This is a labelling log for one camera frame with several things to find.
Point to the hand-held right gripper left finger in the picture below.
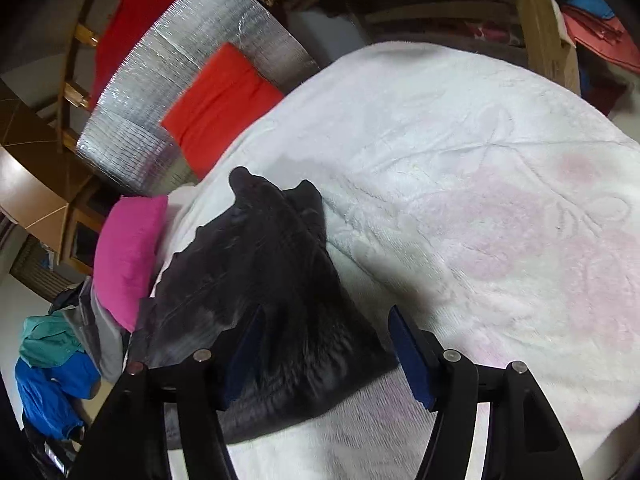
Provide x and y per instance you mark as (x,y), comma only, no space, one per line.
(240,360)

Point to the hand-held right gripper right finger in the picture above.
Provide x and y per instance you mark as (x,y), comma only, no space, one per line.
(415,360)

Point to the black puffer jacket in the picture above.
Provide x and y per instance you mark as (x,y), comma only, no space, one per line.
(270,310)

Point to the pile of red clothes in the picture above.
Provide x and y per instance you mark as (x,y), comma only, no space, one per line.
(595,25)

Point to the grey cloth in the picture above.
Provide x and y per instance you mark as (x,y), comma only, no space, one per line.
(100,330)

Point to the magenta pillow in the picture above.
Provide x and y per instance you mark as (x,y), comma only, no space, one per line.
(131,260)

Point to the white floral blanket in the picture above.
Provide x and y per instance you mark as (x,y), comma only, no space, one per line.
(475,210)

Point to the blue and teal jacket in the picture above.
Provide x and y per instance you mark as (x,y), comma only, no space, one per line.
(50,375)

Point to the wooden cabinet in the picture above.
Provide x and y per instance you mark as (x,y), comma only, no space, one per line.
(45,195)

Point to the orange-red pillow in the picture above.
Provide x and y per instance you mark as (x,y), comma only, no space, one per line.
(220,105)

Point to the silver foil insulation mat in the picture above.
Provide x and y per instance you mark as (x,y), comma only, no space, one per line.
(165,100)

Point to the wooden chair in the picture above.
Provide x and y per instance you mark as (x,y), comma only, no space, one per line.
(500,15)

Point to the red cloth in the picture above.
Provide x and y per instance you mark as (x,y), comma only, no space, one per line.
(135,20)

